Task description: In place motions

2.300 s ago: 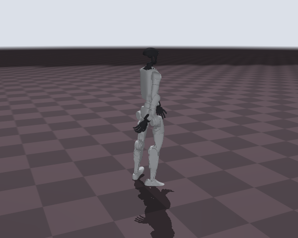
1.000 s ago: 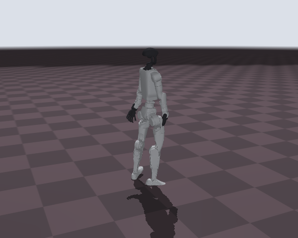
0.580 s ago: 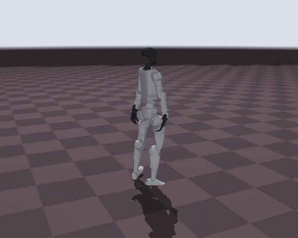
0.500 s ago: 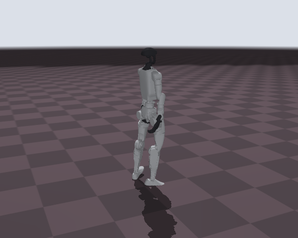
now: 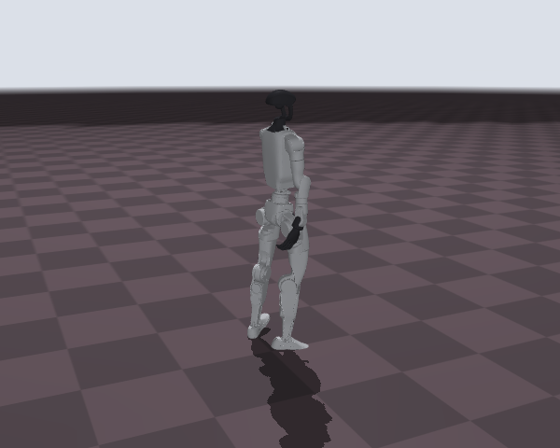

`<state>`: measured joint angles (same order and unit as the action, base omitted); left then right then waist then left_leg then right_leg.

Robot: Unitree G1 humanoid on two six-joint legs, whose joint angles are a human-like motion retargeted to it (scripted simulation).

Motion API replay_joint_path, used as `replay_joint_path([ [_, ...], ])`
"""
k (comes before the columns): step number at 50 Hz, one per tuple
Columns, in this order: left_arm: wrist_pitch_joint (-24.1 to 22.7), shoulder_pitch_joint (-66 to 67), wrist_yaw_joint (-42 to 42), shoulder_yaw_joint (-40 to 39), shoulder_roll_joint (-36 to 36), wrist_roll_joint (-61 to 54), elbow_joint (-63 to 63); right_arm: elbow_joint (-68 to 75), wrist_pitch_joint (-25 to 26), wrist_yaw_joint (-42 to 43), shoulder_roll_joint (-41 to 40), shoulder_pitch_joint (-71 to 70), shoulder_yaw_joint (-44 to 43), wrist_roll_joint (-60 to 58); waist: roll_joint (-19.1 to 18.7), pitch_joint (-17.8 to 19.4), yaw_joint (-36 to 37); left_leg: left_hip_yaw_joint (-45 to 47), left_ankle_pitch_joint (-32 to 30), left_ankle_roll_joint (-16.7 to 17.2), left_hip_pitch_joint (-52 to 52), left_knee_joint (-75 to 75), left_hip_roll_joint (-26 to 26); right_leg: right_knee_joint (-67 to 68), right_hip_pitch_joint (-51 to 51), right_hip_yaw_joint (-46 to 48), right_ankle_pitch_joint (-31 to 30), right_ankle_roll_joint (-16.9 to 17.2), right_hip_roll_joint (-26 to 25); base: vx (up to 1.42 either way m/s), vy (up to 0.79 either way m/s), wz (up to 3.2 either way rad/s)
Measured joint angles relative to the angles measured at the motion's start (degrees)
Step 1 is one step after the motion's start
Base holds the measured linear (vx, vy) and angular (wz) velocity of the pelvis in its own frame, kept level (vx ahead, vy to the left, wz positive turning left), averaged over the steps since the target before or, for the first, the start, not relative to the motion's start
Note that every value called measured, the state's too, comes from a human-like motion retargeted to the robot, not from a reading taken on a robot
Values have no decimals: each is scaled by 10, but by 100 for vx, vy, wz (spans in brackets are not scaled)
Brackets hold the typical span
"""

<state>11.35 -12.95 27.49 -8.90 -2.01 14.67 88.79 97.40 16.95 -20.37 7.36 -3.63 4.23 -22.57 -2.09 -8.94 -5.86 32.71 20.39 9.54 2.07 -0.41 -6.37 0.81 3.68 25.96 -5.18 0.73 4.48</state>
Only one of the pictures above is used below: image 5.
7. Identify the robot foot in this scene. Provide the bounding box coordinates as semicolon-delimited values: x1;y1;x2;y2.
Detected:
271;337;309;350
247;314;270;339

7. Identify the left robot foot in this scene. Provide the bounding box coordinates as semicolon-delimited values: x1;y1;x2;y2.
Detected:
247;314;270;339

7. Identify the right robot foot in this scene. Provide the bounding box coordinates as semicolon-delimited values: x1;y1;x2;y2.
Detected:
271;337;309;350

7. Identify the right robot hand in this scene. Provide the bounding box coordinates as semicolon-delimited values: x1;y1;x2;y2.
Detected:
276;217;303;250

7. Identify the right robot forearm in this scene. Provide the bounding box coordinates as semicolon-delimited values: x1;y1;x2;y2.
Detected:
293;176;311;227

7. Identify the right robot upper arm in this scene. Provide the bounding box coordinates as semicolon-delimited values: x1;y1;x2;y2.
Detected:
284;134;311;189

